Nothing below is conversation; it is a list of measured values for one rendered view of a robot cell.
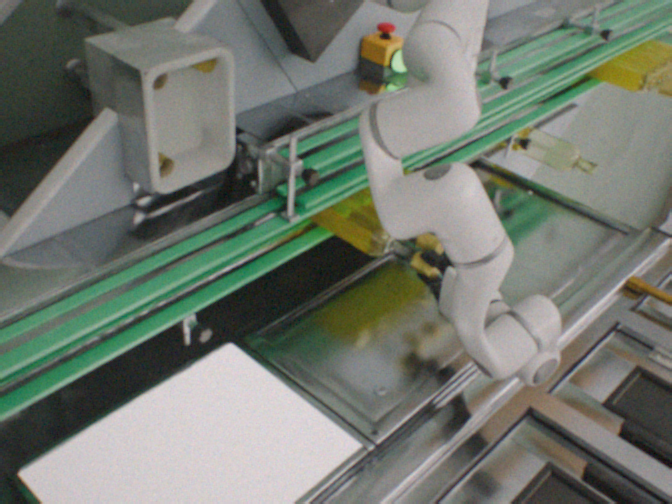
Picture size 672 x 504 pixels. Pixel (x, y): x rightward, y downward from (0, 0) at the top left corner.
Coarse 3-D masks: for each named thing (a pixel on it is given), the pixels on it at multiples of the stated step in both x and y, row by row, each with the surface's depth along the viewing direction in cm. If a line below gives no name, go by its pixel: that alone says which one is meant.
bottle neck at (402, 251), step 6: (390, 240) 139; (396, 240) 139; (390, 246) 139; (396, 246) 138; (402, 246) 138; (408, 246) 138; (390, 252) 140; (396, 252) 138; (402, 252) 137; (408, 252) 137; (414, 252) 138; (402, 258) 138; (408, 258) 138
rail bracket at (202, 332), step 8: (184, 320) 127; (192, 320) 128; (184, 328) 128; (192, 328) 127; (200, 328) 125; (208, 328) 126; (184, 336) 130; (200, 336) 125; (208, 336) 126; (184, 344) 132
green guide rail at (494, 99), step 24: (624, 24) 226; (648, 24) 227; (576, 48) 208; (600, 48) 209; (528, 72) 193; (552, 72) 194; (504, 96) 180; (336, 168) 149; (360, 168) 149; (312, 192) 141; (336, 192) 143
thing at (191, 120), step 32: (160, 64) 116; (224, 64) 126; (160, 96) 127; (192, 96) 132; (224, 96) 130; (160, 128) 130; (192, 128) 136; (224, 128) 133; (192, 160) 135; (224, 160) 136
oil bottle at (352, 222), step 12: (336, 204) 145; (348, 204) 145; (312, 216) 149; (324, 216) 146; (336, 216) 144; (348, 216) 142; (360, 216) 142; (372, 216) 143; (336, 228) 145; (348, 228) 143; (360, 228) 140; (372, 228) 139; (348, 240) 144; (360, 240) 142; (372, 240) 139; (384, 240) 139; (372, 252) 141; (384, 252) 141
